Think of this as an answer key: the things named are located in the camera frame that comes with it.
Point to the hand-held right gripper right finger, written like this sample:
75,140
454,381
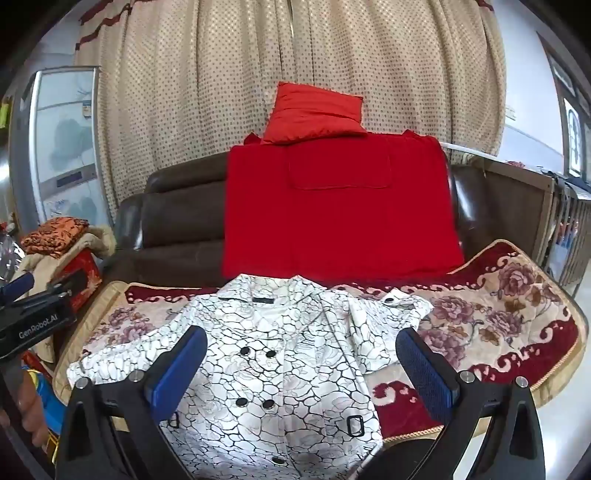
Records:
425,374

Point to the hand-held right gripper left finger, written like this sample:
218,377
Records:
178,369

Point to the red pillow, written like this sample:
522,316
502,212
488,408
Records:
314,115

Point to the beige dotted curtain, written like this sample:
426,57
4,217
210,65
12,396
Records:
277,55

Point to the brown leather sofa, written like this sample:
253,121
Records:
184,221

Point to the orange black patterned cloth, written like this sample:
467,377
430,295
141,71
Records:
55,235

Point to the person's left hand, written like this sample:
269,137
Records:
30,410

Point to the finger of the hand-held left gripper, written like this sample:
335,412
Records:
69,284
18,285

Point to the blue plastic package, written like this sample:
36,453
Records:
44,392

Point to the red gift box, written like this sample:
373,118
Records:
87,274

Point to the floral plush sofa blanket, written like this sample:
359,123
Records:
498,323

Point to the white black-veined patterned coat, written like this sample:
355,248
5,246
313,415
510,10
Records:
286,369

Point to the silver floral-print refrigerator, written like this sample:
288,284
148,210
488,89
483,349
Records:
64,138

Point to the beige padded jacket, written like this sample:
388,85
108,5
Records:
99,242

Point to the red folded blanket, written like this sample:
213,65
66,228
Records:
341,221

